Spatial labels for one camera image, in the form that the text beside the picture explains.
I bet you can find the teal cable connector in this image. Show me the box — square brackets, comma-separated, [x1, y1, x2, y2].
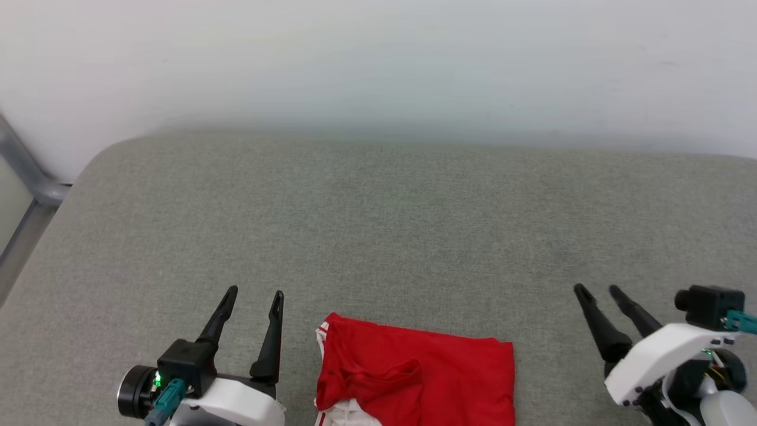
[724, 310, 757, 335]
[144, 379, 187, 426]

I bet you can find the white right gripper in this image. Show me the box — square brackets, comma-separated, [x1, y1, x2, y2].
[573, 283, 740, 409]

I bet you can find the grey metal frame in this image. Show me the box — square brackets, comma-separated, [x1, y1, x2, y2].
[0, 112, 73, 308]

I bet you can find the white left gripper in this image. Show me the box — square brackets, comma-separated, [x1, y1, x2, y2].
[171, 285, 286, 426]

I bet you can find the red and white jersey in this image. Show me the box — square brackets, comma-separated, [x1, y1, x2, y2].
[313, 312, 516, 426]

